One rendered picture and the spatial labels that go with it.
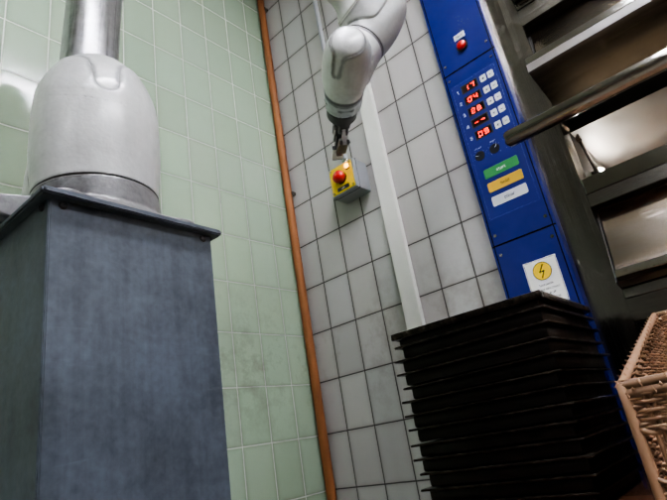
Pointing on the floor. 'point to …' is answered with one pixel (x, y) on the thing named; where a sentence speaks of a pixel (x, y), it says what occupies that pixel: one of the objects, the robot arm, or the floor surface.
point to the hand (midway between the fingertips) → (337, 151)
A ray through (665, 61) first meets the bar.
